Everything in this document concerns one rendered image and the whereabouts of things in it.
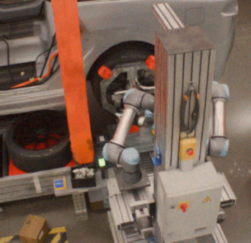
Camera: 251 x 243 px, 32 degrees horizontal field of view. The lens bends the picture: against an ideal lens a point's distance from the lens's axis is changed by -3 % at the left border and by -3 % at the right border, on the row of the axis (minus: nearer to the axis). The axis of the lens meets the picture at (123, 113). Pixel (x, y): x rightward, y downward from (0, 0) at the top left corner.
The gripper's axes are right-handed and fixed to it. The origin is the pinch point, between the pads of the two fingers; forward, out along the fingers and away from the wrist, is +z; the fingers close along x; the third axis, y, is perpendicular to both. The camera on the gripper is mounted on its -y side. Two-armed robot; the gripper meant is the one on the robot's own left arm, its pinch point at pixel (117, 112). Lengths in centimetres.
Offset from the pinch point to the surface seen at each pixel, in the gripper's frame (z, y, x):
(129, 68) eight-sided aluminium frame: 1.5, -26.7, 26.6
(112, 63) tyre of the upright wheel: 16.9, -28.3, 24.6
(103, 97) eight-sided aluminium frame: 19.4, -1.5, 10.4
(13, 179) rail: 65, 41, -75
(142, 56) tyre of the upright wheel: -3, -30, 42
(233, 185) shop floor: -99, 85, 34
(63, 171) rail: 32, 42, -47
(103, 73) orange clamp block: 18.5, -25.7, 12.1
